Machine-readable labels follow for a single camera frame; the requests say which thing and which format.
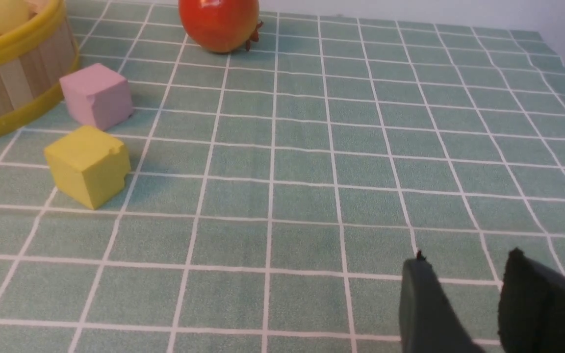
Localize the yellow foam cube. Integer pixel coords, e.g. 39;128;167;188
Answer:
44;126;131;210

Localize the yellow bamboo steamer tray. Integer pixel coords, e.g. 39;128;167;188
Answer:
0;0;80;137

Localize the red pomegranate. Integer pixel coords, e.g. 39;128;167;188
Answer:
178;0;264;54

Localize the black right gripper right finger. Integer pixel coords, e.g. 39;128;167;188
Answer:
498;248;565;353

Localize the pink foam cube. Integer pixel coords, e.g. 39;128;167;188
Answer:
60;63;134;130

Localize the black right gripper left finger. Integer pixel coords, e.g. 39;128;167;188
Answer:
399;251;484;353

